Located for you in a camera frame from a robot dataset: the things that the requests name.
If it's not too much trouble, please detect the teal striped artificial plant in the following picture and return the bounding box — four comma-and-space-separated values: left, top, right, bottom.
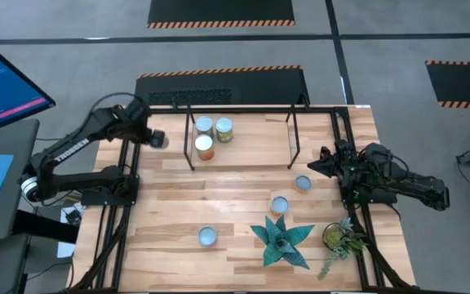
250, 215, 316, 271

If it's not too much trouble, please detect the green pears can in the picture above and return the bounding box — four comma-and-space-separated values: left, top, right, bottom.
215, 117, 235, 144

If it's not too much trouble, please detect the white paper sheet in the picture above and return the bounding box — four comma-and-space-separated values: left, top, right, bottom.
57, 203, 85, 259

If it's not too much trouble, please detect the black aluminium table frame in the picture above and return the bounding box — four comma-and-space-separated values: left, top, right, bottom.
66, 105, 420, 293

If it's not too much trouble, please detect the green succulent plant in bowl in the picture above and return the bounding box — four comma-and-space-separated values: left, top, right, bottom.
317, 216, 370, 282

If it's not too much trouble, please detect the monitor with blue screen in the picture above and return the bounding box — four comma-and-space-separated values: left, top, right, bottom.
0, 32, 56, 139

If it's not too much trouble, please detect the orange beans can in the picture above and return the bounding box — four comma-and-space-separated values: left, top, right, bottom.
194, 134, 215, 162

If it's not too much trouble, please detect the black hazard striped floor mat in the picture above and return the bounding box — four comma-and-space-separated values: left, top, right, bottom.
147, 0, 296, 29
424, 60, 470, 110
134, 65, 311, 107

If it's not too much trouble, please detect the grey desk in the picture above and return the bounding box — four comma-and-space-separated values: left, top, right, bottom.
0, 118, 41, 246

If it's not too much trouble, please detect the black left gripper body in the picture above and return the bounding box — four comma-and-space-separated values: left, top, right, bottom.
149, 129, 166, 149

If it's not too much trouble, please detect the black desk crossbar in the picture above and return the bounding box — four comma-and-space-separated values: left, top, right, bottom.
12, 210, 79, 245

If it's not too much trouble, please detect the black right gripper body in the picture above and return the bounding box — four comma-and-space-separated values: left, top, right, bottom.
319, 140, 361, 183

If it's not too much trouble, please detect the small black box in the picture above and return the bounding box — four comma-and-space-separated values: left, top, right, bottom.
64, 207, 83, 228

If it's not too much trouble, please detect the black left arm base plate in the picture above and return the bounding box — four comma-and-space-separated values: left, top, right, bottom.
80, 175, 140, 207

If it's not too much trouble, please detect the yellow spicy black beans can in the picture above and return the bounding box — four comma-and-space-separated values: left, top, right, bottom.
270, 195, 290, 217

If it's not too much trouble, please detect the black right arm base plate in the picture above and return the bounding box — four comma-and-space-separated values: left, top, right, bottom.
339, 171, 399, 205

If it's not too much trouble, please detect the pink teal chicken soup can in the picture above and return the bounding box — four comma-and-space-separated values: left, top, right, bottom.
197, 225, 219, 248

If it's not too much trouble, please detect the silver lidded tin can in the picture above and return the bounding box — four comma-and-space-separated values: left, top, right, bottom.
195, 116, 215, 138

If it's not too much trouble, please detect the wooden shelf black metal frame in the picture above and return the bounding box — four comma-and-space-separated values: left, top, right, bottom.
171, 94, 311, 172

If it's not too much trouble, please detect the short yellow can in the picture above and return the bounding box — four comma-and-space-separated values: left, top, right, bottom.
294, 175, 313, 194

